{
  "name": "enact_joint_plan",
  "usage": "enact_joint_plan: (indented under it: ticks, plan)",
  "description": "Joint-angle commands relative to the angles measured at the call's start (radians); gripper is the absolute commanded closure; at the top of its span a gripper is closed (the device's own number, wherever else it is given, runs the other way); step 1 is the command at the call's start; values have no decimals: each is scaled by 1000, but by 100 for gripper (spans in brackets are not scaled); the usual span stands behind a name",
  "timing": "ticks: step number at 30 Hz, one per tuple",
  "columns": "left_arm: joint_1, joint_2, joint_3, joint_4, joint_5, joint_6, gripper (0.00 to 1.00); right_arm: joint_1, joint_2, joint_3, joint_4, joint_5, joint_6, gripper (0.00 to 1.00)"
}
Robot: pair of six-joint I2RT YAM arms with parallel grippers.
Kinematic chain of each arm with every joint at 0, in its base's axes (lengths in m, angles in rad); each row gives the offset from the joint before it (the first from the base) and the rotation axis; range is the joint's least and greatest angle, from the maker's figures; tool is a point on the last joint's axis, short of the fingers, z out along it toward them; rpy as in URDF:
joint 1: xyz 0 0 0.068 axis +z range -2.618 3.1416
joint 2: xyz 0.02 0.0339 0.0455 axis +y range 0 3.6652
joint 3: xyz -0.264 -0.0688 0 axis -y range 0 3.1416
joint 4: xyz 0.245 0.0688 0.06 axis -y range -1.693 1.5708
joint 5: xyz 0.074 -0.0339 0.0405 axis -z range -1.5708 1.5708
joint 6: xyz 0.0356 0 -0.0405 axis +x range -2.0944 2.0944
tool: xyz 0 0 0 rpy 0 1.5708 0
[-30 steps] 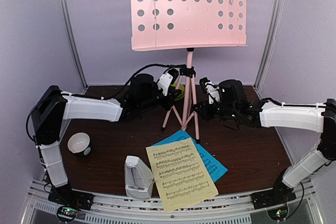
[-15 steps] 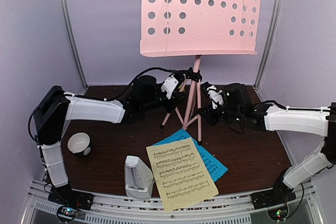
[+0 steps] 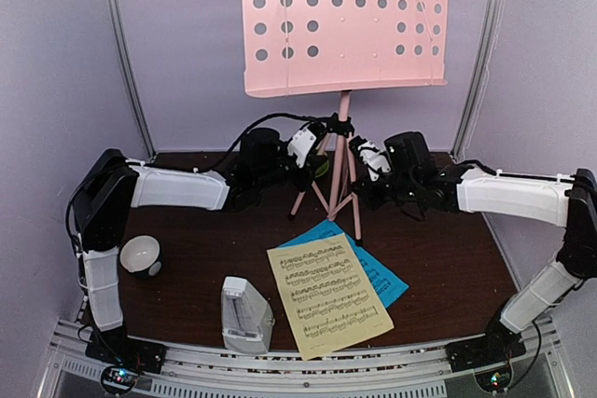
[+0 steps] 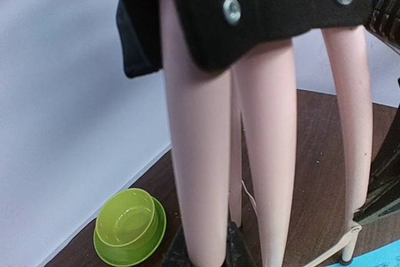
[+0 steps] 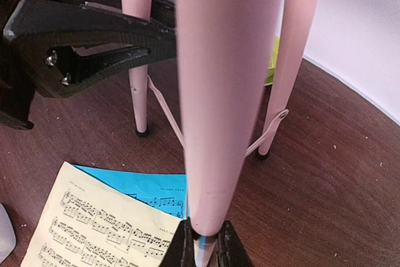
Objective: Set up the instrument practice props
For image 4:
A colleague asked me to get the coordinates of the green plastic saucer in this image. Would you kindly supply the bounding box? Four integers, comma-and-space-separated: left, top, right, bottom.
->
92, 198, 167, 266

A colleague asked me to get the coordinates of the pink music stand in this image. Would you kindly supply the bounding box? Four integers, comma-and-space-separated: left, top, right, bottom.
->
117, 0, 373, 266

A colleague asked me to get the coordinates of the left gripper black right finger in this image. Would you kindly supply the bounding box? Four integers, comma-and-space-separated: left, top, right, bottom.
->
352, 0, 400, 227

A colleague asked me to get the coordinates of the blue sheet music page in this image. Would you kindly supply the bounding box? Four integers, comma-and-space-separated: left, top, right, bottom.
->
339, 241, 400, 267

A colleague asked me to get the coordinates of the green plastic bowl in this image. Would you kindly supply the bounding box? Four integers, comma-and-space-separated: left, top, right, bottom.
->
96, 188, 159, 248

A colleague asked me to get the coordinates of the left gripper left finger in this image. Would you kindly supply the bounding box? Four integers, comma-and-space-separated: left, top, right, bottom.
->
162, 221, 250, 267

